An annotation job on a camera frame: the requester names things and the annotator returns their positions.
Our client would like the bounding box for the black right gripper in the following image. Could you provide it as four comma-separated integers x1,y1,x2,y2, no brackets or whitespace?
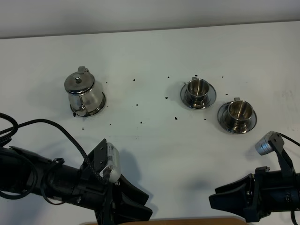
209,135,295,222

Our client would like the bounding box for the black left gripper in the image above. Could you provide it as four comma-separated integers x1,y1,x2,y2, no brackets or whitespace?
71,139,153,225

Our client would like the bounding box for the stainless steel teapot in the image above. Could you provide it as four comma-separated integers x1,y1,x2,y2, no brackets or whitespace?
64,66,105,117

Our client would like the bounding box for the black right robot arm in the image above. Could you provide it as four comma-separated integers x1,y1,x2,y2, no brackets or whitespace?
209,131,300,224

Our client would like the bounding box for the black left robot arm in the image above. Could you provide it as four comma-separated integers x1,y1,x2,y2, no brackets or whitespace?
0,140,152,225

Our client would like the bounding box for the right stainless steel teacup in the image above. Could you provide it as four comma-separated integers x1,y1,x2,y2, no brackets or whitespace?
227,97,254,124

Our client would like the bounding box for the stainless steel teacup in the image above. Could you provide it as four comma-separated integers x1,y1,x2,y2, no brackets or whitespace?
187,77,210,105
227,97,254,124

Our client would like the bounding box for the round steel teapot saucer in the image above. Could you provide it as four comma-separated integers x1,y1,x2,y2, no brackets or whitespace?
68,92,106,117

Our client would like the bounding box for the left stainless steel teacup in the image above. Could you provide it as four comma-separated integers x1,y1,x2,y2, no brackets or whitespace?
187,77,210,105

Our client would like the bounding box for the brown wooden board edge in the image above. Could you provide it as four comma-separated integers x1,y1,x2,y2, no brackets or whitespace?
81,217,249,225

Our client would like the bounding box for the right steel cup saucer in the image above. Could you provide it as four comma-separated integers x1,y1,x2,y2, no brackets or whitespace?
217,102,257,134

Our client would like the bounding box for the steel cup saucer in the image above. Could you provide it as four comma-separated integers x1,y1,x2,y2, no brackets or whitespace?
180,83,217,110
217,102,257,134

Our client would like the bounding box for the left steel cup saucer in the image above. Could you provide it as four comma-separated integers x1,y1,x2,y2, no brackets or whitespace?
180,83,217,110

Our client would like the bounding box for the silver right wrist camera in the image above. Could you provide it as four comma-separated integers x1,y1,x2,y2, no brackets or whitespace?
255,131,278,156

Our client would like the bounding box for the black right camera cable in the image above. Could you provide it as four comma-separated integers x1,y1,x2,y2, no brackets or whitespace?
280,133,300,146

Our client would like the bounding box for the black braided left cable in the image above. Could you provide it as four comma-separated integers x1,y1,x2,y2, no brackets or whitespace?
0,112,108,186

